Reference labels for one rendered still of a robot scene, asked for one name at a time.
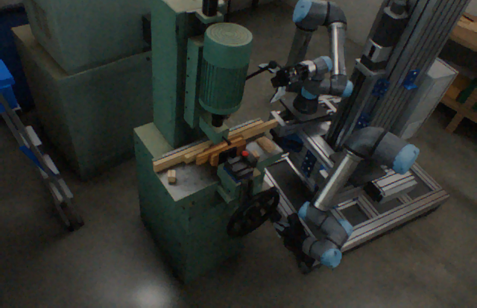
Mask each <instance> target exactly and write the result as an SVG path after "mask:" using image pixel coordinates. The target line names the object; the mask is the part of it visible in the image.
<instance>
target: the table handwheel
mask: <svg viewBox="0 0 477 308"><path fill-rule="evenodd" d="M266 196H267V198H266V199H265V200H264V201H263V202H262V203H261V204H260V205H259V206H258V207H257V206H253V204H254V203H256V202H257V201H259V199H261V198H264V197H266ZM272 197H274V200H273V202H272V204H271V206H270V207H269V209H268V210H267V211H266V213H265V214H264V215H263V216H262V213H261V212H260V210H261V209H262V208H263V207H264V206H265V205H266V204H267V202H268V201H269V200H270V199H271V198H272ZM279 200H280V195H279V192H278V191H276V190H273V189H269V190H265V191H262V192H260V193H257V194H255V195H254V196H252V197H251V198H249V199H248V200H247V199H246V198H245V202H244V203H243V204H242V205H241V206H240V207H239V208H238V209H237V210H236V211H235V212H234V213H233V215H232V216H231V218H230V220H229V221H228V223H227V234H228V235H229V236H231V237H234V238H237V237H241V236H244V235H247V234H249V233H250V232H252V231H255V230H256V229H258V227H259V226H261V225H262V224H263V223H264V222H265V221H266V220H267V219H268V218H269V217H270V216H271V215H272V214H273V212H272V211H271V210H272V209H273V208H274V209H276V208H277V206H278V204H279ZM245 210H246V211H247V213H246V215H245V216H242V217H240V216H241V215H242V213H243V212H244V211H245ZM261 216H262V217H261ZM239 217H240V218H239ZM260 217H261V218H260ZM245 219H250V220H251V221H252V222H253V224H252V225H251V226H249V227H248V228H246V229H244V230H241V231H239V232H234V231H233V227H234V225H235V223H237V222H239V221H242V220H245Z"/></svg>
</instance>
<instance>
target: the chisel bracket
mask: <svg viewBox="0 0 477 308"><path fill-rule="evenodd" d="M211 121H212V117H211V113H210V112H208V113H204V114H202V115H200V124H199V127H200V128H201V129H202V130H203V132H204V133H205V134H206V135H207V136H208V137H209V139H210V140H211V141H212V142H213V143H214V144H218V143H222V142H224V140H223V139H222V137H224V138H225V139H226V140H228V136H229V131H230V129H229V128H228V127H227V126H226V125H225V124H224V123H223V125H222V126H221V127H219V128H216V127H213V126H212V125H211Z"/></svg>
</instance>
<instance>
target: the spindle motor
mask: <svg viewBox="0 0 477 308"><path fill-rule="evenodd" d="M252 47H253V35H252V34H251V32H250V31H249V30H248V29H246V28H243V27H242V26H240V25H235V24H232V23H216V24H214V25H211V26H210V27H208V29H206V31H205V35H204V44H203V62H202V71H201V80H200V97H199V101H200V104H201V106H202V107H203V108H204V109H206V110H207V111H209V112H210V113H214V114H219V115H227V114H231V113H234V112H236V111H237V110H238V109H239V108H240V107H241V102H242V98H243V94H244V87H245V82H246V78H247V71H248V66H249V62H250V56H251V52H252Z"/></svg>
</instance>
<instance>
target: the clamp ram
mask: <svg viewBox="0 0 477 308"><path fill-rule="evenodd" d="M237 148H238V147H237V146H233V147H232V148H228V149H227V150H224V151H222V152H219V155H218V165H220V164H222V163H225V162H226V161H228V160H231V159H233V158H235V157H236V152H237ZM218 165H217V166H218Z"/></svg>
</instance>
